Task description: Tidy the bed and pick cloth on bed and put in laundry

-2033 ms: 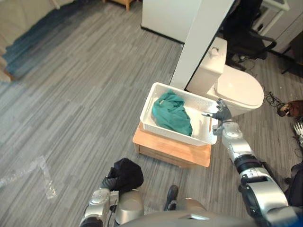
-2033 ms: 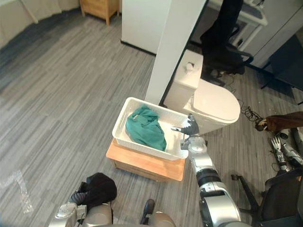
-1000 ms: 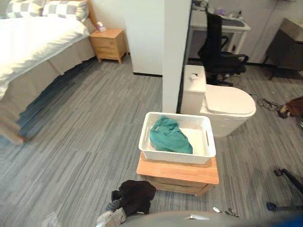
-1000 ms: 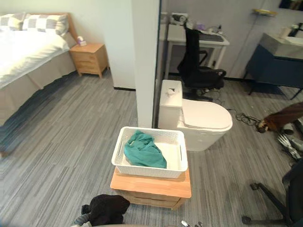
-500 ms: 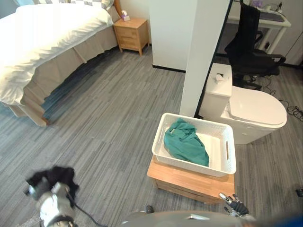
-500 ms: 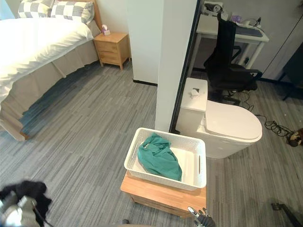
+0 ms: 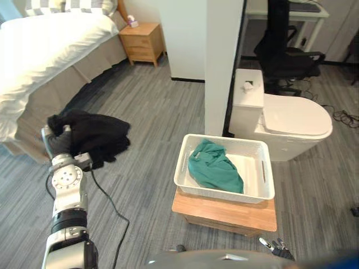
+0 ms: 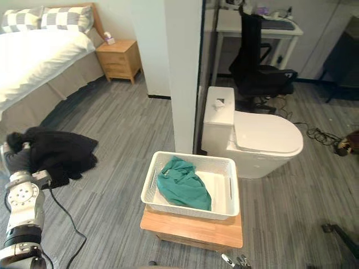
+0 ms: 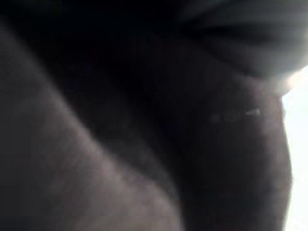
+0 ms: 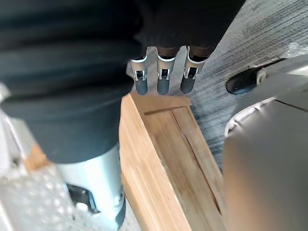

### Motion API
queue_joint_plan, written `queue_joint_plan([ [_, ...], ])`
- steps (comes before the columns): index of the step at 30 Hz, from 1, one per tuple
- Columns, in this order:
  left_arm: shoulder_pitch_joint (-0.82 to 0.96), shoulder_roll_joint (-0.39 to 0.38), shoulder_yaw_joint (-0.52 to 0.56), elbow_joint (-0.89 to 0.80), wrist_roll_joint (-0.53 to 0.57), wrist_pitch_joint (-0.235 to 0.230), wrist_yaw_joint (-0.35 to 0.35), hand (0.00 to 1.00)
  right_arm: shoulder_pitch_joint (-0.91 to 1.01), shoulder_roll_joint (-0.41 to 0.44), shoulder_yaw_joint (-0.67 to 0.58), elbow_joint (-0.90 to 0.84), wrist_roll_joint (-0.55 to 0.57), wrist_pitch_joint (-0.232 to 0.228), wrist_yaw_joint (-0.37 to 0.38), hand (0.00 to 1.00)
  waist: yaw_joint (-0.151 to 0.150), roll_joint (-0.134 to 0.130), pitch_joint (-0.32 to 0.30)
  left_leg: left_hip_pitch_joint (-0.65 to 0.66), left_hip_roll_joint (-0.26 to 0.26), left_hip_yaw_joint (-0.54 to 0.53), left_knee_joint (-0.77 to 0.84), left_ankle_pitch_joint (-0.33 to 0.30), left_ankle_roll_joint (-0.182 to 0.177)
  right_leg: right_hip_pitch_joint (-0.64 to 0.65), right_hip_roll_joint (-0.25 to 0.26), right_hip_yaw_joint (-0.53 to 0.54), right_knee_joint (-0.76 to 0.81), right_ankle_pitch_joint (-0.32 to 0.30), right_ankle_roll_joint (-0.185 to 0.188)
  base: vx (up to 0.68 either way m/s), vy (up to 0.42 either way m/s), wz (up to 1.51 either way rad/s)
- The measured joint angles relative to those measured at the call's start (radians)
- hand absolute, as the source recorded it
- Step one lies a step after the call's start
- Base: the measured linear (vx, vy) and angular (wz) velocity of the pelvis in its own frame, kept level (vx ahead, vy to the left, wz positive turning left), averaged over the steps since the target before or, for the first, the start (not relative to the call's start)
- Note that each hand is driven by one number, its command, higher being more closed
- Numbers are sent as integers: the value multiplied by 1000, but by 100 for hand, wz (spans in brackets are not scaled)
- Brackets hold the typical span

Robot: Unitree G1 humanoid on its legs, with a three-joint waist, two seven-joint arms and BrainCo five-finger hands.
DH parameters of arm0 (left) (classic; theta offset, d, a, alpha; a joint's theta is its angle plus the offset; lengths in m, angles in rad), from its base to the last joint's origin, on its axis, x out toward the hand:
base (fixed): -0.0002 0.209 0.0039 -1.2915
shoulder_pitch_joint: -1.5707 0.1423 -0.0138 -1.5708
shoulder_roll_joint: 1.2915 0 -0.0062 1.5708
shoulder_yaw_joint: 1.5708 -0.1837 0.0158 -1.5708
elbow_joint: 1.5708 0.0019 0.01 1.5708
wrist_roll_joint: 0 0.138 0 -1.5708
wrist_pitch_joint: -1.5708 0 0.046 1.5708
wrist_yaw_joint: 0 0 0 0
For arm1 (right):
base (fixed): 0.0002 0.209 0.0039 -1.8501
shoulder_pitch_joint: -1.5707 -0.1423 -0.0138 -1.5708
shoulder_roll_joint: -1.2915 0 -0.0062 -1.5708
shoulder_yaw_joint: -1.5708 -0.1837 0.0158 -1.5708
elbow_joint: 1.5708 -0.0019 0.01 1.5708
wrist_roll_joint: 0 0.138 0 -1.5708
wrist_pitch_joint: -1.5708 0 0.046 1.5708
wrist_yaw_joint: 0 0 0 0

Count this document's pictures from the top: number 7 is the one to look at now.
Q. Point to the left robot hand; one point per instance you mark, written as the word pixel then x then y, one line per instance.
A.
pixel 59 141

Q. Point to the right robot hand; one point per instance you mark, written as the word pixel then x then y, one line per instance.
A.
pixel 279 248

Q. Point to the black cloth garment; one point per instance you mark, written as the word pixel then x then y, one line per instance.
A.
pixel 96 136

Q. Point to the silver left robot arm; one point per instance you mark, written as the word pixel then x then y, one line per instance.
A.
pixel 67 207

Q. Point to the beige bed skirt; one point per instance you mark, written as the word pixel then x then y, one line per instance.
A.
pixel 70 84

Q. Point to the bed with white duvet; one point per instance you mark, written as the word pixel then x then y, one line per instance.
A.
pixel 42 56

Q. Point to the white plastic laundry basket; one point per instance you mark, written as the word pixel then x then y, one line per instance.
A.
pixel 224 168

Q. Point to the green cloth garment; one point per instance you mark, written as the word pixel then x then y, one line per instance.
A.
pixel 214 168

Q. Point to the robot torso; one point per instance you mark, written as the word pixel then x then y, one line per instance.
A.
pixel 224 259

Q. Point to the low wooden table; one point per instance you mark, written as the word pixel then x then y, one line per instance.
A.
pixel 224 214

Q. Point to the white toilet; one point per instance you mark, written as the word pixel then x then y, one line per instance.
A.
pixel 280 123

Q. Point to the wooden nightstand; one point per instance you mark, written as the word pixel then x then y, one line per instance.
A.
pixel 143 42

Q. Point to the striped grey white pillow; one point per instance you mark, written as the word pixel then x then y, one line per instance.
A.
pixel 67 6

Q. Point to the tissue box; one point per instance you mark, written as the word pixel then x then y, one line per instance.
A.
pixel 132 22

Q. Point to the black office chair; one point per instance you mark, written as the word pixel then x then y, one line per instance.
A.
pixel 286 56

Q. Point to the white desk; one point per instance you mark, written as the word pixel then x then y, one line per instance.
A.
pixel 303 14

